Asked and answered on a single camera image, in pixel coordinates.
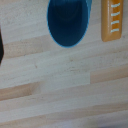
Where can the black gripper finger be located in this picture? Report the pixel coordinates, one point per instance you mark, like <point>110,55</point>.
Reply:
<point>1,46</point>

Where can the blue cup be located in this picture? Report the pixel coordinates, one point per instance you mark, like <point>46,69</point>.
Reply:
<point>68,20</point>

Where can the yellow block with white marks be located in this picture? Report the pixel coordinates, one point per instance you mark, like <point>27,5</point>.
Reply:
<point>112,20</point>

